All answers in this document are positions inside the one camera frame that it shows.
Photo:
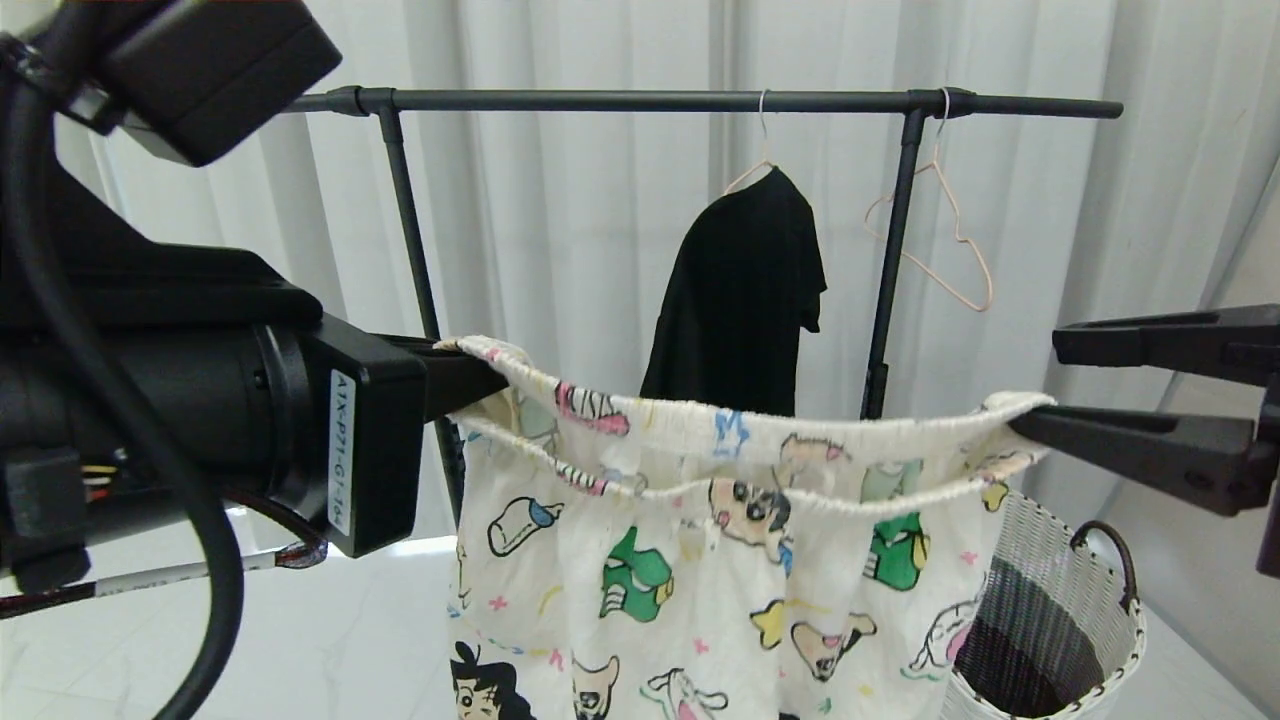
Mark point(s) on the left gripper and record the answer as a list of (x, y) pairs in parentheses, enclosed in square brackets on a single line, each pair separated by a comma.
[(370, 440)]

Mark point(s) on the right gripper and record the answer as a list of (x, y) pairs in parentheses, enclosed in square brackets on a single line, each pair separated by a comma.
[(1270, 480)]

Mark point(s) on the pink clothes hanger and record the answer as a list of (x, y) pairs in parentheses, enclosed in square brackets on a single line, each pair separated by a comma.
[(947, 190), (764, 130)]

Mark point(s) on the cream printed garment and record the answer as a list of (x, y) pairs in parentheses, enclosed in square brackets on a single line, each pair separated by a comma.
[(700, 580)]

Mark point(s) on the black garment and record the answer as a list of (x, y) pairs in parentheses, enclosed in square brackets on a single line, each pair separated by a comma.
[(740, 300)]

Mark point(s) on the white laundry basket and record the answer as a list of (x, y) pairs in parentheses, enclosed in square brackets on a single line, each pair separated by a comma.
[(1050, 620)]

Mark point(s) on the black clothes rack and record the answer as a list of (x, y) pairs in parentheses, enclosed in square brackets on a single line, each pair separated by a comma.
[(640, 100)]

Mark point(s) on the white curtain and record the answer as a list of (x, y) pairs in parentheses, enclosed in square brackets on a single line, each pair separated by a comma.
[(600, 250)]

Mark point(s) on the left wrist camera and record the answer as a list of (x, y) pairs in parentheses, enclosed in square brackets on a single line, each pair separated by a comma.
[(220, 70)]

